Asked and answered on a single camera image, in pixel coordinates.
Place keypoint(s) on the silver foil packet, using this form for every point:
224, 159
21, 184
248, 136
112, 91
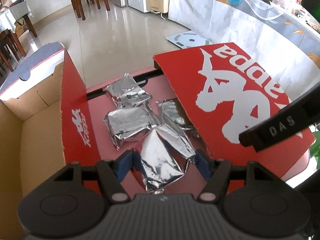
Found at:
125, 92
162, 157
130, 124

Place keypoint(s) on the brown cardboard shoe box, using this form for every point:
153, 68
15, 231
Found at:
45, 124

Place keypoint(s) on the red Kappa box lid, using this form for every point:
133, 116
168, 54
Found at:
225, 92

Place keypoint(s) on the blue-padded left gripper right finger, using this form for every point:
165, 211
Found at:
216, 175

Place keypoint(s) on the table with white cloth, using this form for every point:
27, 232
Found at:
13, 14

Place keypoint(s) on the rolled grey blue mat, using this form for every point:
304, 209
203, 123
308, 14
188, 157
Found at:
23, 70

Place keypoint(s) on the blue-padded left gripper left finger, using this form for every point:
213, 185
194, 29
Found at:
110, 175

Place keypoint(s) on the right crumpled foil packet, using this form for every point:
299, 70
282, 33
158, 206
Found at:
171, 111

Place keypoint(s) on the marble patterned table cloth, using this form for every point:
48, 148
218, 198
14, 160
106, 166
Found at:
286, 47

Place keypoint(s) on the white bathroom scale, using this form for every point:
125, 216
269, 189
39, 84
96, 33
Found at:
188, 39

